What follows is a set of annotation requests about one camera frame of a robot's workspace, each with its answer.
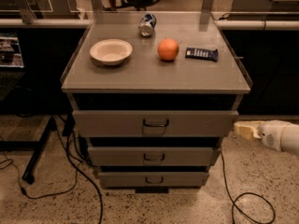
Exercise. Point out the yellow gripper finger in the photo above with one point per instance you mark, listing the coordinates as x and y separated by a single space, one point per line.
248 129

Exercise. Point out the grey top drawer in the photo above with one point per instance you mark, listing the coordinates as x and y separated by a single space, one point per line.
95 123

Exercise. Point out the grey drawer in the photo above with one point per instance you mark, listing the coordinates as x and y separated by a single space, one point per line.
111 180
153 156
95 123

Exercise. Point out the grey drawer cabinet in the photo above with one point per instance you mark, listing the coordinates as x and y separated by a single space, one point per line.
145 82

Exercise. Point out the grey middle drawer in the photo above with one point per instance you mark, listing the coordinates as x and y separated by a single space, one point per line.
153 156

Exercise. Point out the grey bottom drawer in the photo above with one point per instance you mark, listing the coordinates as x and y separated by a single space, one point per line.
111 180

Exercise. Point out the dark blue snack bar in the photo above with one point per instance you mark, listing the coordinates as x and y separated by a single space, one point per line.
202 54

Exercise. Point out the orange fruit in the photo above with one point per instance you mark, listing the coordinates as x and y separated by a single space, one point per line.
168 49

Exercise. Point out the blue soda can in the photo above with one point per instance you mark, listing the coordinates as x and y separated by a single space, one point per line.
147 25

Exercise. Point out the white bowl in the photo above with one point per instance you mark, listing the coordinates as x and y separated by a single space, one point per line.
111 51

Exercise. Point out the black table stand leg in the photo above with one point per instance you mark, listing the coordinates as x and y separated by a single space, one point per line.
28 144

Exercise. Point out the black keyboard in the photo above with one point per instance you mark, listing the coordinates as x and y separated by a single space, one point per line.
8 80

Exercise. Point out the computer monitor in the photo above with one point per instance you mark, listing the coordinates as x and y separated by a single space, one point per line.
10 51

